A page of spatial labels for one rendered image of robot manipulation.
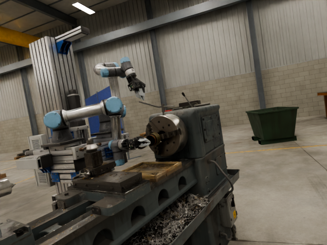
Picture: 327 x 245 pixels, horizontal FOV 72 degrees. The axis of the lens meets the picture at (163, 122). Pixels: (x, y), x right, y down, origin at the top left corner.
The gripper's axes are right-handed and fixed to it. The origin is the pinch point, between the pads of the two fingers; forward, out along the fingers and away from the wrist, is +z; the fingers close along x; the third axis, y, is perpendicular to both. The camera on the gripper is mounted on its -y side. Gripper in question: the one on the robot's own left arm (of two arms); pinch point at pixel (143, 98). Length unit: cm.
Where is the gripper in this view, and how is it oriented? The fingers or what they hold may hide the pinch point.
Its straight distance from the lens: 173.3
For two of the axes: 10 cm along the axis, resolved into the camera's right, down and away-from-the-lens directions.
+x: 7.2, -4.1, -5.6
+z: 4.1, 9.0, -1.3
